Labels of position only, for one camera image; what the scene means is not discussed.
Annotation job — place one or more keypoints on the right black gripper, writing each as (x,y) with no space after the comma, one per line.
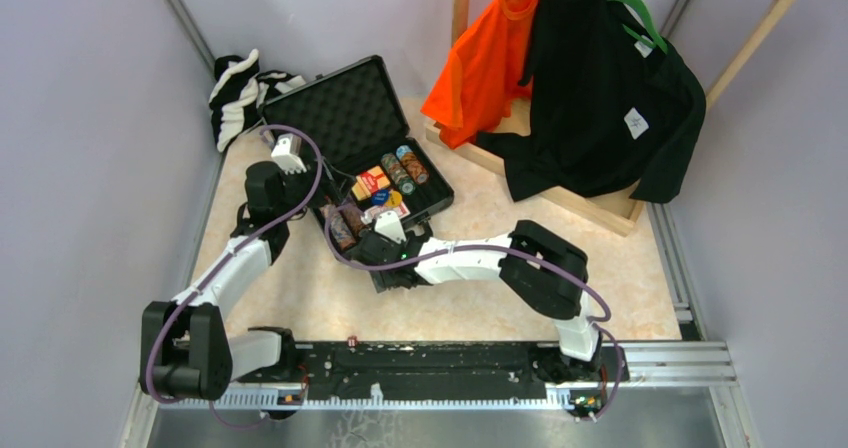
(382,282)

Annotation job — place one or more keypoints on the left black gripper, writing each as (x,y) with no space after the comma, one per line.
(293,170)

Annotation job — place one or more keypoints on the blue small blind button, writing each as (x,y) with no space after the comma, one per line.
(380,197)

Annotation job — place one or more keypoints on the orange boxed card deck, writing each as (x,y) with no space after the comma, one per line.
(369,182)

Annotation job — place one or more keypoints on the black poker set case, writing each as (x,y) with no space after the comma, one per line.
(354,116)

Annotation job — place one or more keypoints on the yellow big blind button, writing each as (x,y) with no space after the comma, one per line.
(394,199)

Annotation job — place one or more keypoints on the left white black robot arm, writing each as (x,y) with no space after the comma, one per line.
(186,352)

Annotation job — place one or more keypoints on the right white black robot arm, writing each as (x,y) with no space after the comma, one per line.
(548,273)

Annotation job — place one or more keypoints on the purple black chip stack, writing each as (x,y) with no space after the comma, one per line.
(353,217)

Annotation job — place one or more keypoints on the blue orange chip stack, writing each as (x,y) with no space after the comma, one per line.
(339,231)

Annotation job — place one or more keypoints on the green orange chip stack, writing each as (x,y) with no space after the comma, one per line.
(398,175)

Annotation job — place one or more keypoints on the red yellow chip stack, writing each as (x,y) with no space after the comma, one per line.
(411,163)

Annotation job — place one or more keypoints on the black white striped cloth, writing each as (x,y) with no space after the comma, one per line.
(240,91)

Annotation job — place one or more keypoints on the orange t-shirt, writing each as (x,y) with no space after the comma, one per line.
(480,79)

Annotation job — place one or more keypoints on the black t-shirt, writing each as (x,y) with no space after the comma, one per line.
(610,108)

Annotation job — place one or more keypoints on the green clothes hanger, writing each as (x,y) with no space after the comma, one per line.
(643,15)

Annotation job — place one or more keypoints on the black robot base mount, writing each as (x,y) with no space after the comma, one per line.
(431,371)

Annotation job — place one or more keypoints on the aluminium frame rail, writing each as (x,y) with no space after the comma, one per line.
(641,365)

